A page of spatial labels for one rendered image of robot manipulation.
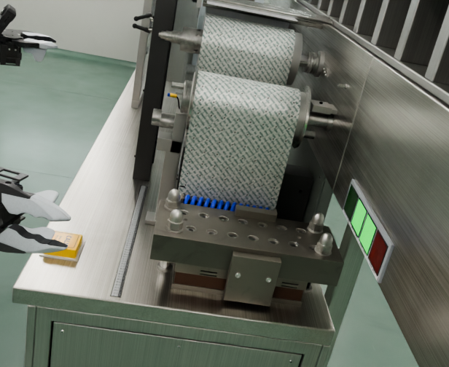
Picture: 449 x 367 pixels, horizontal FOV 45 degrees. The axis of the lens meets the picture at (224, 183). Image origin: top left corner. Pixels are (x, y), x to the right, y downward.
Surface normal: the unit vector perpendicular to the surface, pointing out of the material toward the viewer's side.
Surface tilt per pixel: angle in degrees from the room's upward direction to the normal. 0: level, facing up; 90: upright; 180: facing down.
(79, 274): 0
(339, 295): 90
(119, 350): 90
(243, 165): 90
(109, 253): 0
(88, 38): 90
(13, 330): 0
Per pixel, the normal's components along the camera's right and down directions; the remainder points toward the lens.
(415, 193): -0.98, -0.16
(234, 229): 0.18, -0.90
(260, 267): 0.03, 0.41
